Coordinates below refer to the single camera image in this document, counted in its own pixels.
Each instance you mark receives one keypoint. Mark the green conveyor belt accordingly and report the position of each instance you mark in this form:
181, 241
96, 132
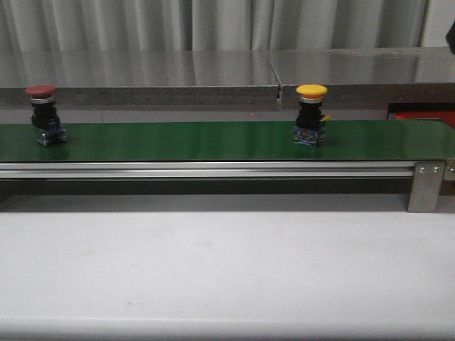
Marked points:
395, 140

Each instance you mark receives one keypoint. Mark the red mushroom push button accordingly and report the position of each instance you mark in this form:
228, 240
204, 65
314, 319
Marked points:
45, 120

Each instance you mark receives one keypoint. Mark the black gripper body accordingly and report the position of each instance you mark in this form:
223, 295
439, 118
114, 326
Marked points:
450, 38

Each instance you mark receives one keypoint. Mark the grey stone counter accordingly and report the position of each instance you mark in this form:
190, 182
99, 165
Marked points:
126, 86

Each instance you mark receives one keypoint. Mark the steel conveyor support bracket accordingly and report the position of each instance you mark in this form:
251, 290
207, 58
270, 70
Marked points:
426, 185

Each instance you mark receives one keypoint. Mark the grey pleated curtain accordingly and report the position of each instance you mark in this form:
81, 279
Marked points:
29, 26

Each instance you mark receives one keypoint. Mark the red plastic bin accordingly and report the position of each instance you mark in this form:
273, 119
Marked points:
445, 116

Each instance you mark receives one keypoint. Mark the yellow mushroom push button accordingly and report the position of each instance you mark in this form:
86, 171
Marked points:
309, 129

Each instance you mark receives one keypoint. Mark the aluminium conveyor frame rail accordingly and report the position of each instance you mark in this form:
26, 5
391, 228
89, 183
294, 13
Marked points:
223, 169

